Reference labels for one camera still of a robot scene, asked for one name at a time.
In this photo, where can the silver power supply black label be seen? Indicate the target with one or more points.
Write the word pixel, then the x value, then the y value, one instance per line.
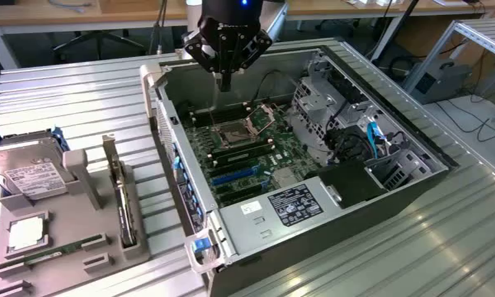
pixel 247 229

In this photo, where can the black office chair base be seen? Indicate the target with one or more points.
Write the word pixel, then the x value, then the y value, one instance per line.
pixel 96 40

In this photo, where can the green RAM stick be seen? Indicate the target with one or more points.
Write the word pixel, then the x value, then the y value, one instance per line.
pixel 54 254

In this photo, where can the green motherboard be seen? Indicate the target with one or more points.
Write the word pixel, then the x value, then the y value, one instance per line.
pixel 281 145

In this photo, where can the wooden desk white legs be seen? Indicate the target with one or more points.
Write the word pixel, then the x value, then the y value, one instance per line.
pixel 46 18

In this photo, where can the blue disk carrier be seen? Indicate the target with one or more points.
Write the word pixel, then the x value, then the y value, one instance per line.
pixel 59 137

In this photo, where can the grey parts rack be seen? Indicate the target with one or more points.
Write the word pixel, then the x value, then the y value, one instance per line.
pixel 66 222

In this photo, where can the low silver disk bay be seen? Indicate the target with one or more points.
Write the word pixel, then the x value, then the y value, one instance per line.
pixel 401 167

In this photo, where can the long wooden desk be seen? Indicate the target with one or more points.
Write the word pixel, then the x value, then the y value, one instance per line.
pixel 334 7

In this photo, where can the open grey PC case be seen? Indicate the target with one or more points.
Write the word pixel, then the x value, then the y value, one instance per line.
pixel 355 229

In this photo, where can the black stand pole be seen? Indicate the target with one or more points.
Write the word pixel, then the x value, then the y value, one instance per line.
pixel 390 31

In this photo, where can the grey device box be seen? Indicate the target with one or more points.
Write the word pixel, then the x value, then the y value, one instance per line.
pixel 441 83

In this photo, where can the long black expansion slot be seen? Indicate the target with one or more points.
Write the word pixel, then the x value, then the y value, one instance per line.
pixel 231 167
pixel 237 187
pixel 241 195

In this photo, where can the silver hard disk drive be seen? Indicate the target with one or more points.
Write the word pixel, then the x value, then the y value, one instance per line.
pixel 24 173

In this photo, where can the expansion card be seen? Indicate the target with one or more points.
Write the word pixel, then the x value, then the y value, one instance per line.
pixel 122 198

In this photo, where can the silver chipset heatsink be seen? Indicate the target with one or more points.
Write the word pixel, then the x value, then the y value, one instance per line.
pixel 285 179

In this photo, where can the metal socket cover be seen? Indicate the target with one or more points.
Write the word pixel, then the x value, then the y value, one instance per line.
pixel 261 116

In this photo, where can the RAM stick grey label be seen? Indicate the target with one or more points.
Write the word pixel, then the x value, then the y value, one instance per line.
pixel 239 157

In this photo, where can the wooden box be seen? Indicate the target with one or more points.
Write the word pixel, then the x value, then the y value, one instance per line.
pixel 128 6

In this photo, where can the aluminium frame shelf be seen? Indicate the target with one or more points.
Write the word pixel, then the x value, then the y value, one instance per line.
pixel 478 34

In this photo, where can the CPU socket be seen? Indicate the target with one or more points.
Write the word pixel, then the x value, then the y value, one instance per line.
pixel 231 136

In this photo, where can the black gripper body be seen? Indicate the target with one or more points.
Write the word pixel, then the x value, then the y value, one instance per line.
pixel 231 18

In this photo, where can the blue expansion slot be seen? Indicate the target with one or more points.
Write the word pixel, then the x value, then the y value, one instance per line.
pixel 231 178

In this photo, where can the silver CPU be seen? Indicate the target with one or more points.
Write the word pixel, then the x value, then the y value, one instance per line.
pixel 24 232

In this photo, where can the black RAM slot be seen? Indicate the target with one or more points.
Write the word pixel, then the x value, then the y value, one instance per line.
pixel 213 118
pixel 214 122
pixel 210 114

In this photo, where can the blue case latch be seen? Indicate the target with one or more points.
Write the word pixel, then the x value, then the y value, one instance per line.
pixel 201 244

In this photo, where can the tall silver disk bay cage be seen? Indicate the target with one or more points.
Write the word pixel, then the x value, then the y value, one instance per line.
pixel 314 102

